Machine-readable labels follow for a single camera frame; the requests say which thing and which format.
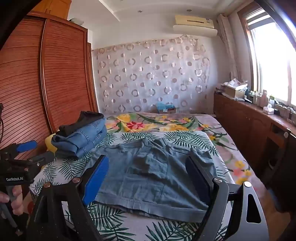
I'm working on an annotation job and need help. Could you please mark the circle-patterned sheer curtain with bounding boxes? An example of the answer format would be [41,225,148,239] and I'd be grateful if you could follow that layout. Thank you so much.
[92,37,212,114]

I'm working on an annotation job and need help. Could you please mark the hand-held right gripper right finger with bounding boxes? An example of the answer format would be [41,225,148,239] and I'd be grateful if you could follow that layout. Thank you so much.
[185,156,270,241]

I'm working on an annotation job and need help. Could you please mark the blue cardboard box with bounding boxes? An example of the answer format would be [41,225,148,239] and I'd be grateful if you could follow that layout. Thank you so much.
[156,101,176,114]

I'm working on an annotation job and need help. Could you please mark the folded dark pants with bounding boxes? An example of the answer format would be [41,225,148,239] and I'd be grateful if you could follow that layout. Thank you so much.
[58,111,105,137]

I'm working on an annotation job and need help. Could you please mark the wooden sideboard cabinet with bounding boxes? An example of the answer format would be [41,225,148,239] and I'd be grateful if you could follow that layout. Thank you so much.
[213,91,296,209]

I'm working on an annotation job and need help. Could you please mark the open cardboard box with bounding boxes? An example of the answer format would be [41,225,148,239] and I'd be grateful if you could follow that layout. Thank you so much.
[224,85,247,98]

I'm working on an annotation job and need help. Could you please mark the wall air conditioner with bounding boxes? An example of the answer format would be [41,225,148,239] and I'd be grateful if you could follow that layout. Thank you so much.
[173,14,218,37]

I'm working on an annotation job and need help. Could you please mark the folded blue jeans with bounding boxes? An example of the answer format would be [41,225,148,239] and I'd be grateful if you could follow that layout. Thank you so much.
[51,119,108,159]

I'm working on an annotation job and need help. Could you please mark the yellow cloth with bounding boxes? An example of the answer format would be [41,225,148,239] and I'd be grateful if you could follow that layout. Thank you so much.
[45,135,58,154]

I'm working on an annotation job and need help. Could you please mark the beige window curtain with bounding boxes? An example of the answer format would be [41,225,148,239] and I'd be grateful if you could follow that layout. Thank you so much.
[217,14,240,81]

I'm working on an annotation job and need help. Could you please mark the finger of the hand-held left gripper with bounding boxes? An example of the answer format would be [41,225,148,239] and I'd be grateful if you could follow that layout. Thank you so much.
[27,152,55,168]
[9,140,38,154]

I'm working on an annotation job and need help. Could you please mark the grey-blue shorts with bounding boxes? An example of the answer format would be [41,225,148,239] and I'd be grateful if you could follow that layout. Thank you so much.
[89,137,218,223]

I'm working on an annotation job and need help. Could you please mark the floral pillow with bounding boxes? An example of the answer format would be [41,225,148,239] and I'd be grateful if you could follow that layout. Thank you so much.
[105,112,252,186]

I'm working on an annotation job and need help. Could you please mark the window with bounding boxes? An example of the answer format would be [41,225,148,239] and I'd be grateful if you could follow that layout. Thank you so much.
[239,7,296,107]

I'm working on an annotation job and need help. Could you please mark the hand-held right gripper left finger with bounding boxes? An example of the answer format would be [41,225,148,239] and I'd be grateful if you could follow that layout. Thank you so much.
[23,155,110,241]

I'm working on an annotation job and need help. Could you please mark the leaf-print bed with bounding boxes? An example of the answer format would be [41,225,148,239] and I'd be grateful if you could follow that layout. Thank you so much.
[23,130,234,241]

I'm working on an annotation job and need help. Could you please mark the wooden slatted wardrobe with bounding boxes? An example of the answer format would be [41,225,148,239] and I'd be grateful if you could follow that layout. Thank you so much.
[0,0,99,160]

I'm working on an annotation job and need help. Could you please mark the person's left hand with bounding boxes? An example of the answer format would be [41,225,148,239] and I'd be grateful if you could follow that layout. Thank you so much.
[0,185,24,216]

